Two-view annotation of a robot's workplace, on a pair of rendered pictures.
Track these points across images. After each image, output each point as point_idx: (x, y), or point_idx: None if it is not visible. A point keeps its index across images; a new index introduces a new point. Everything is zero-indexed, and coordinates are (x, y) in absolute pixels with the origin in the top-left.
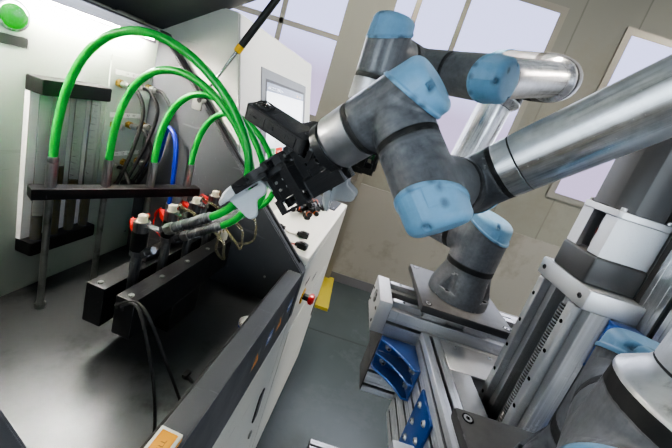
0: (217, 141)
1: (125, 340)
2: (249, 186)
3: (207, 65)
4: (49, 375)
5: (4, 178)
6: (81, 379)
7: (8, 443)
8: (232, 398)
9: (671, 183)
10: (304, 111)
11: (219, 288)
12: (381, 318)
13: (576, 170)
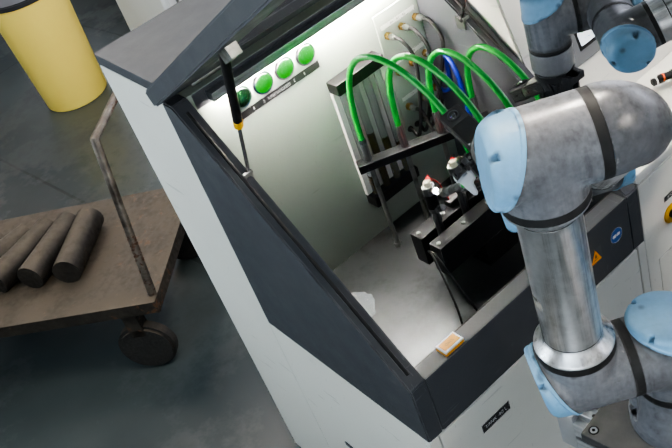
0: (492, 59)
1: (457, 273)
2: (462, 175)
3: None
4: (410, 298)
5: (342, 157)
6: (429, 302)
7: (374, 326)
8: (527, 323)
9: None
10: None
11: None
12: None
13: (606, 182)
